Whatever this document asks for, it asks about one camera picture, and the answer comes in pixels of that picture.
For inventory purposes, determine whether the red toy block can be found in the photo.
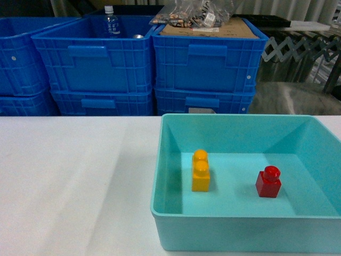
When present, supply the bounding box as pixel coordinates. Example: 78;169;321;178
255;165;281;198

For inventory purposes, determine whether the yellow toy block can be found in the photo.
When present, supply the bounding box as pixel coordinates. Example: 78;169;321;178
192;149;210;192

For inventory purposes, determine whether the lower right blue crate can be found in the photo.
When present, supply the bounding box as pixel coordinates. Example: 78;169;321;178
154;89;256;116

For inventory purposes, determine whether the blue crate with cardboard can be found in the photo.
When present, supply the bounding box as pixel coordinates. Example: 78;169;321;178
152;19;268;93

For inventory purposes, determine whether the lower middle blue crate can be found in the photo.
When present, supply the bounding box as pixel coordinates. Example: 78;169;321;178
51;91;154;116

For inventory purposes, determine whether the silver can top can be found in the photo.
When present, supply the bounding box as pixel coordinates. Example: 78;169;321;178
133;34;144;39

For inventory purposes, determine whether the clear plastic water bottle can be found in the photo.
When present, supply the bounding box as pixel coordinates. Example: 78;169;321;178
103;5;122;38

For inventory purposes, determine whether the plastic bag of parts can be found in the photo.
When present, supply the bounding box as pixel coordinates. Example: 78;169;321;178
149;1;243;28

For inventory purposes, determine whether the blue crate with bottle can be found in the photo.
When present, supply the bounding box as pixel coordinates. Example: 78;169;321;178
32;15;156;93

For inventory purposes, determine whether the brown cardboard sheet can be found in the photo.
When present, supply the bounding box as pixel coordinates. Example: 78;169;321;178
159;18;259;39

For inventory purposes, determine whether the lower left blue crate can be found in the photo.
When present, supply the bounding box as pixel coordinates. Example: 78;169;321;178
1;90;60;116

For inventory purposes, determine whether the black plastic tray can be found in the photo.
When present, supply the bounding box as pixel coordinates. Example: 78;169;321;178
233;14;291;28

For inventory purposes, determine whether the blue crate far left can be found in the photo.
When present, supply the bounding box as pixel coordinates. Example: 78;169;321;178
1;17;77;97

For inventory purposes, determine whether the light blue plastic tray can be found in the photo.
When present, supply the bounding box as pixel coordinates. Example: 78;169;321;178
151;114;340;253

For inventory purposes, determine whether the expandable roller conveyor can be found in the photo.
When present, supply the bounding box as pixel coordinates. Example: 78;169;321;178
261;27;340;63

